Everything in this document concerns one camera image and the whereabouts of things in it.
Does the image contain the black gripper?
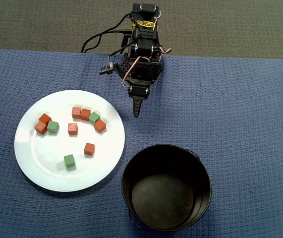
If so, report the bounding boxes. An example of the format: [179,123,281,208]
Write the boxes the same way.
[127,60,163,119]

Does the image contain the green cube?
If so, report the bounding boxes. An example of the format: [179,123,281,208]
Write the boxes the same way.
[47,120,60,134]
[88,111,101,124]
[63,154,76,168]

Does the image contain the red cube with textured face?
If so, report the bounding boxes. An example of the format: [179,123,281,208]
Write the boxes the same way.
[67,122,79,135]

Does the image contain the white round plate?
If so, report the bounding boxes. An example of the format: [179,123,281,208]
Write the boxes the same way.
[14,89,126,192]

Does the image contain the blue waffle cloth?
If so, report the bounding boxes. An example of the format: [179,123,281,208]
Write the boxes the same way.
[0,47,283,238]

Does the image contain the black metal bucket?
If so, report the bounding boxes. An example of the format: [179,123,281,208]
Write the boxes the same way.
[120,144,212,233]

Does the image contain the red white servo wire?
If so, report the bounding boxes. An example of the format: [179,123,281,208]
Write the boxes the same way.
[122,56,143,88]
[153,44,173,61]

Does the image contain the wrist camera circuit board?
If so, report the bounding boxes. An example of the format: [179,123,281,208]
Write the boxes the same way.
[99,63,117,76]

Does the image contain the black base cable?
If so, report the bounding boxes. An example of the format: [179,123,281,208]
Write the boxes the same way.
[84,29,132,53]

